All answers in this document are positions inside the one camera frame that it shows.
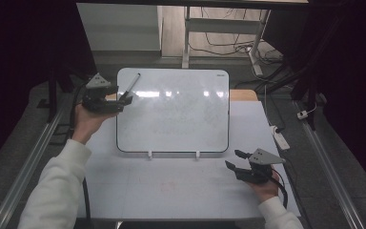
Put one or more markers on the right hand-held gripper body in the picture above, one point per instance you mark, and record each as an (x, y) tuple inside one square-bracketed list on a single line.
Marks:
[(262, 157)]

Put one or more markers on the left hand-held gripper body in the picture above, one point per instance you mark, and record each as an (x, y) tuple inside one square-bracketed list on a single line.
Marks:
[(98, 101)]

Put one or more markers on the grey marker with black cap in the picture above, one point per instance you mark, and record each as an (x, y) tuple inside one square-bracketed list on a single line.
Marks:
[(133, 81)]

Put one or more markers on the white whiteboard with dark rim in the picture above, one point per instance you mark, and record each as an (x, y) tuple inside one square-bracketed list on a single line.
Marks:
[(171, 127)]

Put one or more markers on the person's left hand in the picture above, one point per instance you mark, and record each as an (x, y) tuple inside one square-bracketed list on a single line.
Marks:
[(85, 125)]

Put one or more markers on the person's right hand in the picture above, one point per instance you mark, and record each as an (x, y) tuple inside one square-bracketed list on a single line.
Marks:
[(268, 191)]

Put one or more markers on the white power strip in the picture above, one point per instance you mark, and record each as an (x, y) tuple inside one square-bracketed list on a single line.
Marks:
[(280, 139)]

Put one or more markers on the white whiteboard stand clip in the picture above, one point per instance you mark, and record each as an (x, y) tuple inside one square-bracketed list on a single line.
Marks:
[(198, 155), (150, 155)]

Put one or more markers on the black metal stand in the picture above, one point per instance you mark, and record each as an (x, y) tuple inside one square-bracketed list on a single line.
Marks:
[(305, 89), (52, 95)]

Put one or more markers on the small white adapter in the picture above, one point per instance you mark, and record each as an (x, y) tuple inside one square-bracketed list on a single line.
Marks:
[(302, 114)]

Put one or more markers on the wooden table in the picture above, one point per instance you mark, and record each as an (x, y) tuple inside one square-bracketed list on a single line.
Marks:
[(243, 94)]

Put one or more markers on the white cabinet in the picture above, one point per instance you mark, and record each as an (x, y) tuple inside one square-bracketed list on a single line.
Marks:
[(120, 28)]

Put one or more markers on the white table cover sheet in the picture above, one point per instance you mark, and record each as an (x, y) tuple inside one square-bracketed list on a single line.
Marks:
[(171, 191)]

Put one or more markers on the black rectangular floor frame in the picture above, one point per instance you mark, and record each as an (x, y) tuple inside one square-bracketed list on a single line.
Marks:
[(54, 140)]

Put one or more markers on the aluminium rail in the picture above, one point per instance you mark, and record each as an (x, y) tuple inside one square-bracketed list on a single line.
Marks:
[(28, 168), (329, 168)]

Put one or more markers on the white metal desk frame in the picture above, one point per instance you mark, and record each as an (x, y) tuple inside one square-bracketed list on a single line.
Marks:
[(222, 26)]

